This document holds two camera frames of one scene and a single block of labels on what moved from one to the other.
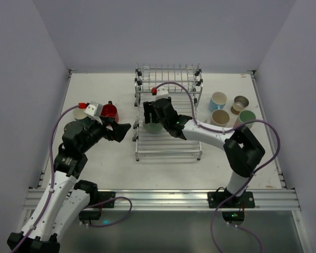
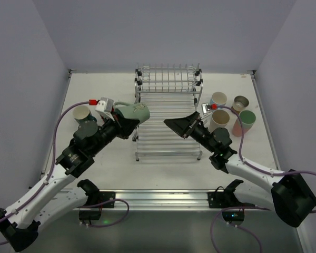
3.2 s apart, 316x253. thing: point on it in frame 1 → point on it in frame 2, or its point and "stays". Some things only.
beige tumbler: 219,117 stays
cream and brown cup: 239,103 stays
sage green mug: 153,128 → 140,112
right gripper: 152,111 → 191,126
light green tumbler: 247,115 stays
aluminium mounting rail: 179,199 stays
